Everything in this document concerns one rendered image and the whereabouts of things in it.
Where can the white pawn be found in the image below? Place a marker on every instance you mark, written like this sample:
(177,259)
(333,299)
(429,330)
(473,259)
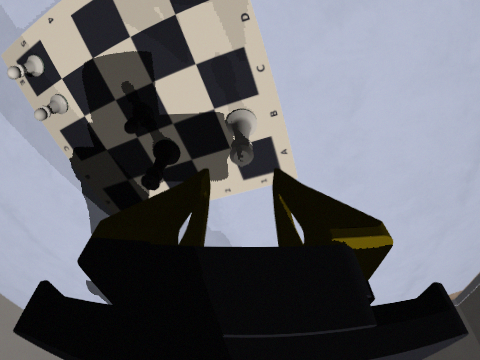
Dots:
(58,104)
(34,66)

